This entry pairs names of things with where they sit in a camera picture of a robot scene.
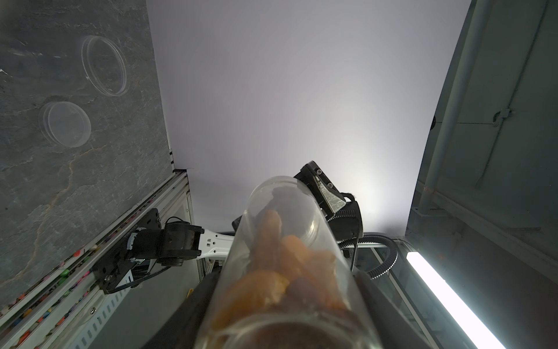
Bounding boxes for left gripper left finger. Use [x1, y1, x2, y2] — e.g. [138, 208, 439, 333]
[142, 271, 218, 349]

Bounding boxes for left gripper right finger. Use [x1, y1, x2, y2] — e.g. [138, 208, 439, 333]
[357, 271, 432, 349]

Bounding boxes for clear jar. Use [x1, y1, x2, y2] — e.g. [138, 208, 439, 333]
[195, 176, 382, 348]

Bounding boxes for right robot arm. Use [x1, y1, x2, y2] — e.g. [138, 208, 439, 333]
[125, 161, 399, 279]

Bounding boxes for white vented cable duct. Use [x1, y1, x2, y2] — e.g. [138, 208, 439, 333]
[65, 289, 129, 349]

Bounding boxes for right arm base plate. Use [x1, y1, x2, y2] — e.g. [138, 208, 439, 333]
[91, 209, 162, 295]

